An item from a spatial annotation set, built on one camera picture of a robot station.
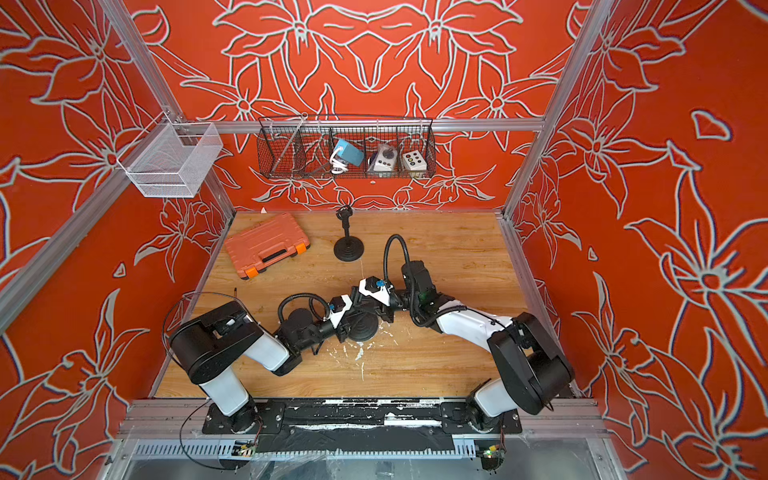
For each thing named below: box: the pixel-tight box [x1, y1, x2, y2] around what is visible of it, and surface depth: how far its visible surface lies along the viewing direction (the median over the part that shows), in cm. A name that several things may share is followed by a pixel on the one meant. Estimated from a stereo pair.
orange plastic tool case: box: [224, 212, 311, 280], surface depth 106 cm
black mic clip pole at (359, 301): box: [350, 285, 373, 309], surface depth 74 cm
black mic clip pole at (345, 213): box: [336, 205, 353, 238], surface depth 95 cm
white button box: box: [402, 150, 427, 178], surface depth 97 cm
